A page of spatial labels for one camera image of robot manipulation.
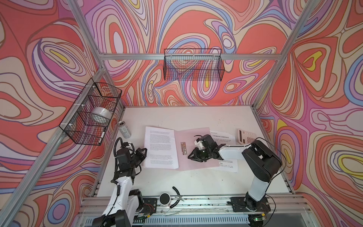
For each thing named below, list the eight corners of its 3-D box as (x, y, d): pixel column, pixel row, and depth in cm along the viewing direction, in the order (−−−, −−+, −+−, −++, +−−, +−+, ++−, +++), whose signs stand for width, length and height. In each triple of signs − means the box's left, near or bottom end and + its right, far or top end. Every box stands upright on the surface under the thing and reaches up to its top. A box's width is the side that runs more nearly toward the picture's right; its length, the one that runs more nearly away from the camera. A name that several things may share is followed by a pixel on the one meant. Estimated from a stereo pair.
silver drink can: (123, 138, 101) (116, 127, 90) (125, 132, 104) (118, 120, 94) (130, 138, 101) (124, 127, 90) (132, 132, 104) (126, 120, 94)
